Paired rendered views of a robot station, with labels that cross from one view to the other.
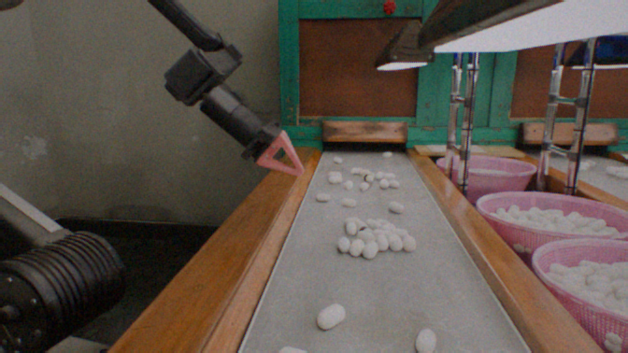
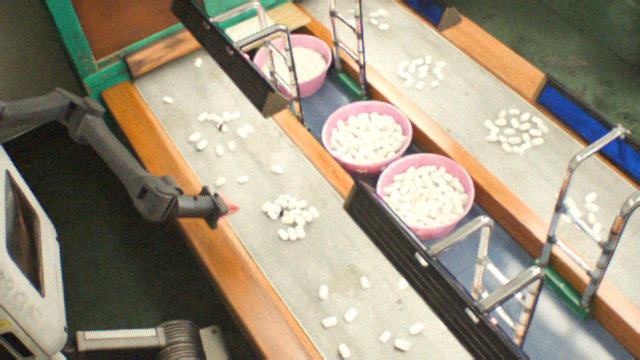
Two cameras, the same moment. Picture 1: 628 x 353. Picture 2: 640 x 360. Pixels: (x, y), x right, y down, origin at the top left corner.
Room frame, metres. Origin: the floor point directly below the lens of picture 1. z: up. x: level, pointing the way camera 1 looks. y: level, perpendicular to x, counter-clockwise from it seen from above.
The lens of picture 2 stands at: (-0.33, 0.40, 2.18)
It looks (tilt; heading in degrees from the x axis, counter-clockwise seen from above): 49 degrees down; 330
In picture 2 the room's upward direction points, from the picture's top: 9 degrees counter-clockwise
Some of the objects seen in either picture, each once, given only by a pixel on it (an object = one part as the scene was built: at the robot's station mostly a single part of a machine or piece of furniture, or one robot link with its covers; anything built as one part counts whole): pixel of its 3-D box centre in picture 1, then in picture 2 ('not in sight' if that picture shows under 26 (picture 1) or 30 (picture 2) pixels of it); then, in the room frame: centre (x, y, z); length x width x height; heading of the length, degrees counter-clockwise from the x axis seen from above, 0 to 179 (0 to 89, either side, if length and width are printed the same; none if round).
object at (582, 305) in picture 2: not in sight; (601, 225); (0.06, -0.58, 0.90); 0.20 x 0.19 x 0.45; 174
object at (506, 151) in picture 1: (465, 150); (261, 28); (1.43, -0.52, 0.77); 0.33 x 0.15 x 0.01; 84
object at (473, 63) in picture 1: (425, 125); (258, 80); (1.06, -0.28, 0.90); 0.20 x 0.19 x 0.45; 174
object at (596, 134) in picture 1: (567, 134); not in sight; (1.45, -0.86, 0.83); 0.30 x 0.06 x 0.07; 84
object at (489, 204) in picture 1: (549, 233); (367, 142); (0.78, -0.45, 0.72); 0.27 x 0.27 x 0.10
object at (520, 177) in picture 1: (482, 179); (293, 69); (1.21, -0.50, 0.72); 0.27 x 0.27 x 0.10
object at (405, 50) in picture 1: (396, 50); (222, 44); (1.07, -0.20, 1.08); 0.62 x 0.08 x 0.07; 174
